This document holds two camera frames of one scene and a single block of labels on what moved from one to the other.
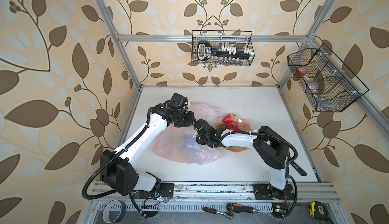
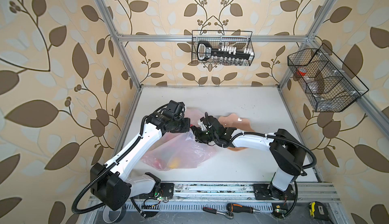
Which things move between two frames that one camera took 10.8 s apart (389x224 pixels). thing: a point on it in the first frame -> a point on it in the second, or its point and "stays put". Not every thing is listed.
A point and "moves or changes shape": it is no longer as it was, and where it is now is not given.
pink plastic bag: [181, 143] moves or changes shape
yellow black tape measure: [317, 210] stays put
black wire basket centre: [222, 48] stays put
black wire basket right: [330, 85] stays put
